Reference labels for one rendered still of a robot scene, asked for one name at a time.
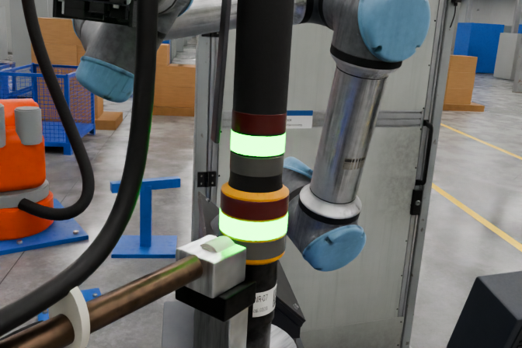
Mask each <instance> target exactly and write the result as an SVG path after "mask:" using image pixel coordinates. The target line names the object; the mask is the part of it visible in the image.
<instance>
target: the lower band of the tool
mask: <svg viewBox="0 0 522 348"><path fill-rule="evenodd" d="M221 192H222V193H223V194H225V195H226V196H228V197H231V198H234V199H237V200H244V201H252V202H269V201H275V200H281V199H283V198H285V197H287V196H288V195H289V189H288V188H287V187H286V186H285V185H283V188H282V189H280V190H278V191H275V192H271V193H248V192H243V191H240V190H236V189H233V188H231V187H230V186H229V185H228V182H226V183H225V184H223V185H222V186H221ZM221 212H222V214H224V215H226V216H227V217H229V218H233V219H235V220H239V221H247V222H270V221H277V220H280V219H282V218H284V217H285V216H286V215H287V213H286V214H285V215H284V216H283V217H279V218H276V219H272V220H265V221H254V220H246V219H241V218H236V217H232V216H230V215H228V214H226V213H224V212H223V211H222V210H221ZM220 231H221V233H222V234H223V235H225V236H227V237H229V238H232V239H235V240H238V241H242V242H271V241H275V240H277V239H279V238H282V237H283V236H285V234H286V233H285V234H283V235H281V236H280V237H278V238H274V239H270V240H262V241H252V240H244V239H240V238H234V237H231V236H230V235H226V234H225V233H224V232H223V231H222V230H221V229H220ZM284 253H285V251H284V252H283V253H282V254H281V255H279V256H277V257H275V258H272V259H265V260H246V265H264V264H268V263H273V262H275V261H277V260H278V259H279V258H281V257H282V256H283V255H284Z"/></svg>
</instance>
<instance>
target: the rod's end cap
mask: <svg viewBox="0 0 522 348"><path fill-rule="evenodd" d="M233 245H235V243H234V242H233V241H232V240H231V239H230V238H229V237H227V236H219V237H217V238H214V239H212V240H210V241H208V242H205V243H204V244H202V245H200V246H202V247H203V248H202V249H205V250H207V251H209V252H213V251H214V252H220V251H222V250H224V249H227V248H229V247H231V246H233Z"/></svg>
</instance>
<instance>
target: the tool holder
mask: <svg viewBox="0 0 522 348"><path fill-rule="evenodd" d="M214 238H217V237H215V236H213V235H207V236H205V237H203V238H200V239H197V240H196V241H193V242H191V243H188V244H186V245H183V246H181V247H179V248H177V249H176V261H178V260H180V259H183V258H185V257H187V256H190V255H197V257H198V259H199V260H200V262H201V264H202V267H203V274H202V276H201V278H199V279H197V280H195V281H193V282H191V283H189V284H187V285H185V286H183V287H181V288H180V289H178V290H176V296H175V298H176V300H178V301H181V302H182V303H184V304H187V305H189V306H191V307H193V308H194V328H193V348H246V337H247V323H248V309H249V306H250V305H253V304H254V303H255V301H256V282H255V281H254V280H251V279H249V278H247V277H245V264H246V247H243V246H240V245H237V244H235V245H233V246H231V247H229V248H227V249H224V250H222V251H220V252H214V251H213V252H209V251H207V250H205V249H202V248H203V247H202V246H200V245H202V244H204V243H205V242H208V241H210V240H212V239H214ZM270 348H297V346H296V344H295V342H294V341H293V339H292V338H291V337H290V336H289V335H288V334H287V333H286V332H285V331H283V330H282V329H281V328H279V327H277V326H275V325H272V324H271V333H270Z"/></svg>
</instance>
